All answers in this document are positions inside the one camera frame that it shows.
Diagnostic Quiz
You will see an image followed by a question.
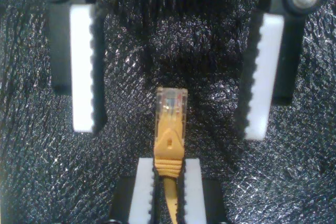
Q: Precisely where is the yellow network cable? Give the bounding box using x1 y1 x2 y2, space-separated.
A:
152 87 188 224

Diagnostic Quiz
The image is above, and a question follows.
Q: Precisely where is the black bubble mat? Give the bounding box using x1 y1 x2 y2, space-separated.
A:
0 0 336 224

